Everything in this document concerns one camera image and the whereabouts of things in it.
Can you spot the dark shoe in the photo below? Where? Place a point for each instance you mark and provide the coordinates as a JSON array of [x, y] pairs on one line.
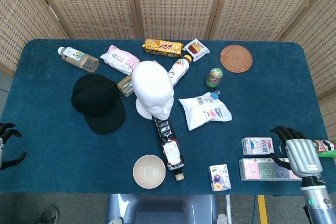
[[48, 216]]

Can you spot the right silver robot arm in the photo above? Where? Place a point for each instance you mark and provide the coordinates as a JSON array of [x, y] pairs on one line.
[[317, 203]]

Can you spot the white foam mannequin head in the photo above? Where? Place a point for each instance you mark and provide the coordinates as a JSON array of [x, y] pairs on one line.
[[152, 87]]

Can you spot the woven bamboo folding screen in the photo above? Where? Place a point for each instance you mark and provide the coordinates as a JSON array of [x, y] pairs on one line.
[[170, 3]]

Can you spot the round woven rattan coaster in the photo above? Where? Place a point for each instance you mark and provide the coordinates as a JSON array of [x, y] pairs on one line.
[[236, 58]]

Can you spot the yellow biscuit package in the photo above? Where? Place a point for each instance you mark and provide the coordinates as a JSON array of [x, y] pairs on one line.
[[162, 48]]

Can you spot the blue table cloth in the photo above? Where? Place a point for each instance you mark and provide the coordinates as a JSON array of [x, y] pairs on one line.
[[65, 155]]

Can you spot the pink white snack packet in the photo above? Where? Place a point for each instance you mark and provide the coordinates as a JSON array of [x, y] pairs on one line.
[[119, 58]]

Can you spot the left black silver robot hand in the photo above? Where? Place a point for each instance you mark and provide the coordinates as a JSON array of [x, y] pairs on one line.
[[8, 129]]

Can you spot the white cake snack pack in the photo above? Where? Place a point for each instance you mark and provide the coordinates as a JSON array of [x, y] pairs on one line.
[[196, 49]]

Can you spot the dark drink bottle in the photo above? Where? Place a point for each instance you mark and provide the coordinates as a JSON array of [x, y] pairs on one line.
[[170, 150]]

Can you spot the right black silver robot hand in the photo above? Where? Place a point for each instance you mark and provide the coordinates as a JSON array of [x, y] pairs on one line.
[[302, 155]]

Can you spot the green chips can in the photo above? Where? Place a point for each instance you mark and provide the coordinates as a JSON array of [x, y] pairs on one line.
[[326, 149]]

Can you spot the white milk carton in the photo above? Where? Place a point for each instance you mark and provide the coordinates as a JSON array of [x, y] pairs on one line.
[[257, 146]]

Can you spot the clear water bottle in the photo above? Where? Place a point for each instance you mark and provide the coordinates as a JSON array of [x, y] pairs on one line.
[[78, 57]]

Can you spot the black baseball cap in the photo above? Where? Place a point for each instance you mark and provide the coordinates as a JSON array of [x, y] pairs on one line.
[[97, 103]]

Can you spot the multicolour tissue pack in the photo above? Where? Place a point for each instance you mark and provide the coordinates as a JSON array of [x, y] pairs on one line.
[[262, 169]]

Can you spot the white powder bag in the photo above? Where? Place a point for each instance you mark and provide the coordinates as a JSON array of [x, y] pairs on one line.
[[202, 111]]

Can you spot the purple plum juice carton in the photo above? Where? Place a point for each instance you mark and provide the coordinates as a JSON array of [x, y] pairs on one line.
[[220, 178]]

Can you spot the white bottle with yellow cap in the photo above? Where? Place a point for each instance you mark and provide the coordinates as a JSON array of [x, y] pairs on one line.
[[179, 70]]

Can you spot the beige bowl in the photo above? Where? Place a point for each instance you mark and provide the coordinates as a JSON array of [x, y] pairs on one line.
[[149, 171]]

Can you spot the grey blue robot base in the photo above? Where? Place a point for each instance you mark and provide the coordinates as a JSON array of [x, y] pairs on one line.
[[162, 209]]

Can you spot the blue binder clip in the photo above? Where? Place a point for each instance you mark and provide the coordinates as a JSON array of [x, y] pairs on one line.
[[215, 95]]

